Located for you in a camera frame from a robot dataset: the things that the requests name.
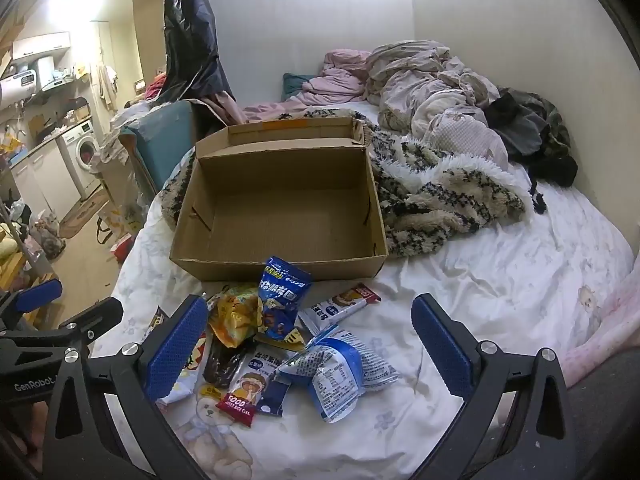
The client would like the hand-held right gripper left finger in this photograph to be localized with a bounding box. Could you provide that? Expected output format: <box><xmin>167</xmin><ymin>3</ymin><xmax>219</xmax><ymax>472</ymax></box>
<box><xmin>42</xmin><ymin>294</ymin><xmax>209</xmax><ymax>480</ymax></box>

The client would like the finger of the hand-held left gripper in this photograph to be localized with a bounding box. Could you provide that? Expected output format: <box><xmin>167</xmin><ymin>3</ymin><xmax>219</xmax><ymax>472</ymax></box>
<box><xmin>50</xmin><ymin>296</ymin><xmax>125</xmax><ymax>357</ymax></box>
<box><xmin>0</xmin><ymin>279</ymin><xmax>64</xmax><ymax>335</ymax></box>

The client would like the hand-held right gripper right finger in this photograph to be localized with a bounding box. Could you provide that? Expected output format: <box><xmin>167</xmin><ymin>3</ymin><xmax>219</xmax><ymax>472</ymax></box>
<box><xmin>410</xmin><ymin>293</ymin><xmax>588</xmax><ymax>480</ymax></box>

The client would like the dark brown snack packet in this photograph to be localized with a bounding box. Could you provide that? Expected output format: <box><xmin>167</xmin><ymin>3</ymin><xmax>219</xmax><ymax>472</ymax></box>
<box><xmin>200</xmin><ymin>332</ymin><xmax>256</xmax><ymax>401</ymax></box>

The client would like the white red rice cake packet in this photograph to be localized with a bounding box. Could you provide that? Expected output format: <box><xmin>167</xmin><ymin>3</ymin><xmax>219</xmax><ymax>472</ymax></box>
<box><xmin>298</xmin><ymin>282</ymin><xmax>382</xmax><ymax>333</ymax></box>
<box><xmin>216</xmin><ymin>342</ymin><xmax>273</xmax><ymax>428</ymax></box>

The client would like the white blue snack packet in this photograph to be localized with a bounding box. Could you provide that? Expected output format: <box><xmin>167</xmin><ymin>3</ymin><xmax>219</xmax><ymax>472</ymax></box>
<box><xmin>276</xmin><ymin>325</ymin><xmax>401</xmax><ymax>423</ymax></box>

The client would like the dark blue snack packet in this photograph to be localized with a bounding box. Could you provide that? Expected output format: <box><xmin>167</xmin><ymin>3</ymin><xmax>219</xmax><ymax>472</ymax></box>
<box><xmin>255</xmin><ymin>377</ymin><xmax>292</xmax><ymax>417</ymax></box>

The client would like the brown cardboard box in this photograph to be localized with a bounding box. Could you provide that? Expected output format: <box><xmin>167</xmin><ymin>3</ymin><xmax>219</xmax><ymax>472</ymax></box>
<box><xmin>169</xmin><ymin>116</ymin><xmax>390</xmax><ymax>282</ymax></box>

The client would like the plastic bag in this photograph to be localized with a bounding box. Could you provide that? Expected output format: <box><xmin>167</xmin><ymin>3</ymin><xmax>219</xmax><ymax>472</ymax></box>
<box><xmin>29</xmin><ymin>210</ymin><xmax>67</xmax><ymax>261</ymax></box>

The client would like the white bear print bed sheet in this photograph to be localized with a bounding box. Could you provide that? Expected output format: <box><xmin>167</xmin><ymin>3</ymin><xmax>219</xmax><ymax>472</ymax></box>
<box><xmin>97</xmin><ymin>100</ymin><xmax>636</xmax><ymax>480</ymax></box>

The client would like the brown floor rug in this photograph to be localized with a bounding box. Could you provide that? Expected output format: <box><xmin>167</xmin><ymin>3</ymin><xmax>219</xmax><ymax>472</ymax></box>
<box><xmin>59</xmin><ymin>187</ymin><xmax>110</xmax><ymax>240</ymax></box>

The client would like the white kitchen cabinet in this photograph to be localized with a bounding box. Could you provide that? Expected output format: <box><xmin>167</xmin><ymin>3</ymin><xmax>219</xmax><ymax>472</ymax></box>
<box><xmin>10</xmin><ymin>135</ymin><xmax>81</xmax><ymax>221</ymax></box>

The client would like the patterned fleece blanket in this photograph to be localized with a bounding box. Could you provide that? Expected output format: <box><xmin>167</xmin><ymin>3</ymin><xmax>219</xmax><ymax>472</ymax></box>
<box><xmin>160</xmin><ymin>107</ymin><xmax>536</xmax><ymax>259</ymax></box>

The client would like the white washing machine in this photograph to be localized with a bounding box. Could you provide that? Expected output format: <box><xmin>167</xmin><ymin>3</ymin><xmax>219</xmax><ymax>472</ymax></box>
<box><xmin>56</xmin><ymin>120</ymin><xmax>103</xmax><ymax>201</ymax></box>

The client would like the pink blanket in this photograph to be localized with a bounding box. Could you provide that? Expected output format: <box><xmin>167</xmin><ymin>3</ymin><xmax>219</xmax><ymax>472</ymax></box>
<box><xmin>560</xmin><ymin>280</ymin><xmax>640</xmax><ymax>391</ymax></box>

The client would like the dark grey cloth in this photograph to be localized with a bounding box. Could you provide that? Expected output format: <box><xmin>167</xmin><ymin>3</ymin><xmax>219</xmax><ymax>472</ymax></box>
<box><xmin>565</xmin><ymin>345</ymin><xmax>640</xmax><ymax>480</ymax></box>

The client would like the white water heater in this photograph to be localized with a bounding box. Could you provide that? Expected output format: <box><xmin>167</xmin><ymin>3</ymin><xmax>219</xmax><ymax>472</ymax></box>
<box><xmin>0</xmin><ymin>57</ymin><xmax>56</xmax><ymax>108</ymax></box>

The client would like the hanging towel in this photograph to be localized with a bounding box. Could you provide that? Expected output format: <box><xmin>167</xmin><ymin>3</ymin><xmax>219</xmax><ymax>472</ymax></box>
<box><xmin>97</xmin><ymin>64</ymin><xmax>120</xmax><ymax>110</ymax></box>

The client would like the dark clothes pile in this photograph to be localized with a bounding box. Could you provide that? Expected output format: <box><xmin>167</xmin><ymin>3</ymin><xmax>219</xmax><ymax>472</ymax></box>
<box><xmin>485</xmin><ymin>87</ymin><xmax>579</xmax><ymax>214</ymax></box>

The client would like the floral duvet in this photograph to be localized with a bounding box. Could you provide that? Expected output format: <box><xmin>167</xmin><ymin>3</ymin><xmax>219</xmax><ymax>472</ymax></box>
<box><xmin>365</xmin><ymin>40</ymin><xmax>511</xmax><ymax>171</ymax></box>

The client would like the pink sheet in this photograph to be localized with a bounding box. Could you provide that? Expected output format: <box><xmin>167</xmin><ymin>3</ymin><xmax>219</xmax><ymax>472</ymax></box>
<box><xmin>242</xmin><ymin>49</ymin><xmax>381</xmax><ymax>123</ymax></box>

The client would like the teal pillow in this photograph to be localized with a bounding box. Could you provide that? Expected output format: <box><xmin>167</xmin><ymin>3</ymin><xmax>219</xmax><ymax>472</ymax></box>
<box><xmin>281</xmin><ymin>72</ymin><xmax>318</xmax><ymax>102</ymax></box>

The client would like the black plastic sheet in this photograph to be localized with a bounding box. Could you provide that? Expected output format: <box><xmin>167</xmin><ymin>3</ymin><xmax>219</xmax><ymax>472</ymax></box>
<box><xmin>162</xmin><ymin>0</ymin><xmax>236</xmax><ymax>103</ymax></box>

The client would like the white wall cabinet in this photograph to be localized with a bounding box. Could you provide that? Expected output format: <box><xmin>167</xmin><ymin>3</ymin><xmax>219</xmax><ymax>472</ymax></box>
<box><xmin>11</xmin><ymin>31</ymin><xmax>72</xmax><ymax>63</ymax></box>

